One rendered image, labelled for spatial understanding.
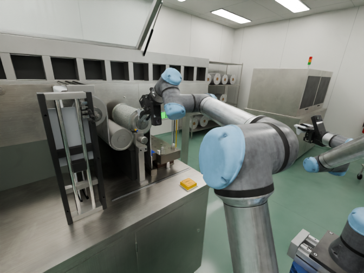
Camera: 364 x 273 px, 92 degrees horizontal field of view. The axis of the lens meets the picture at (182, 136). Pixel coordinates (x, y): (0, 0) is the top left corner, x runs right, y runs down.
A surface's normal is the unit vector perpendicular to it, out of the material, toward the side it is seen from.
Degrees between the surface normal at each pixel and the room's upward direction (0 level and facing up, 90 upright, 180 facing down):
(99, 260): 90
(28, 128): 90
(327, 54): 90
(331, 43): 90
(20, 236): 0
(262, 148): 59
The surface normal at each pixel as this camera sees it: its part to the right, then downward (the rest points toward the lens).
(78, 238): 0.04, -0.94
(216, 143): -0.93, 0.00
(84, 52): 0.65, 0.28
